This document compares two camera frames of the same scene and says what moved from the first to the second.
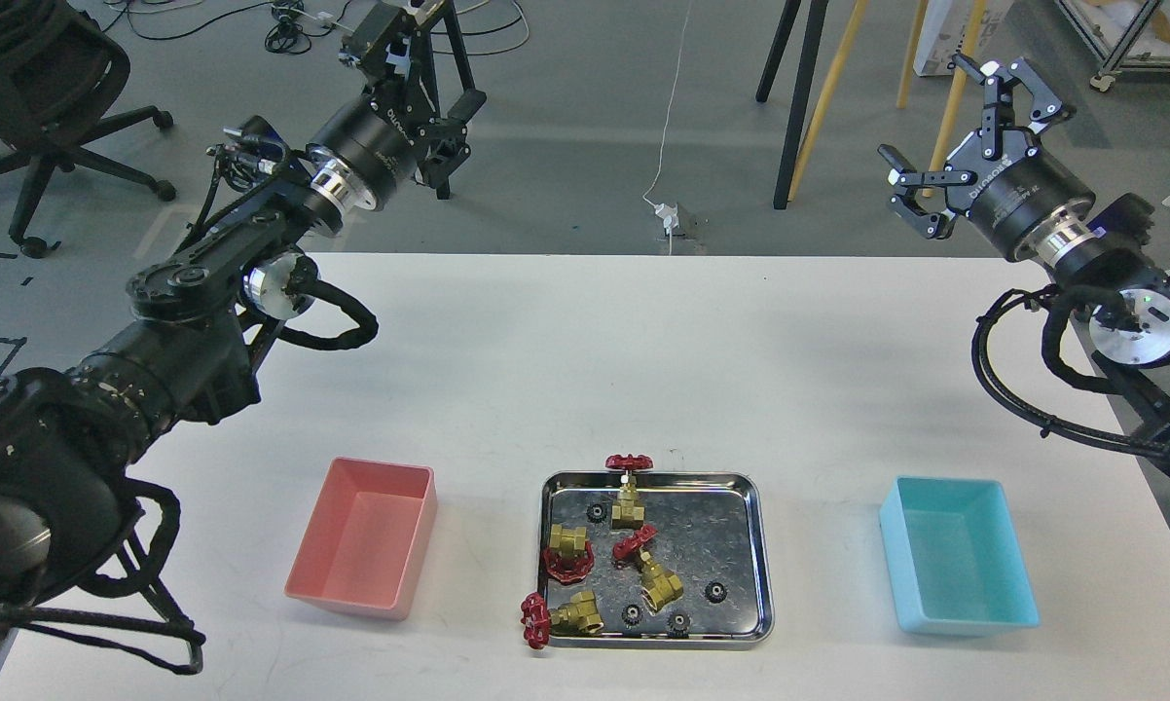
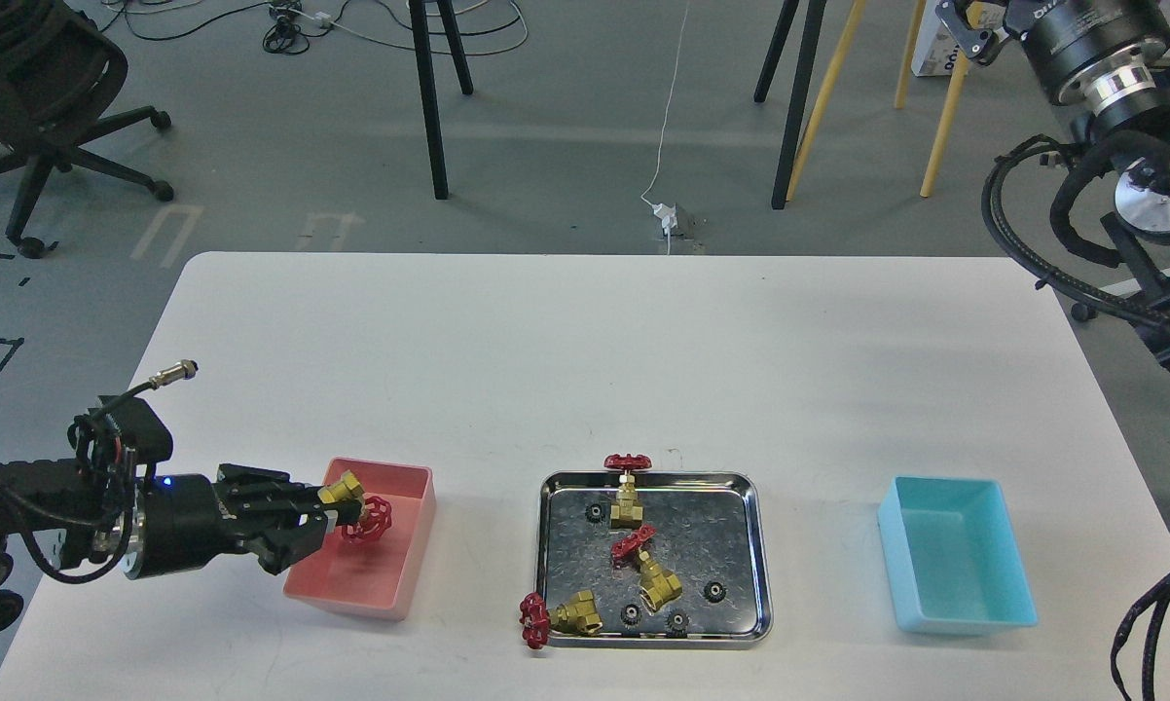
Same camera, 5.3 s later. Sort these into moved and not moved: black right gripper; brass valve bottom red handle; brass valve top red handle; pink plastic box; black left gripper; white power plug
Moved: black right gripper; black left gripper
Not moved: white power plug; brass valve top red handle; brass valve bottom red handle; pink plastic box
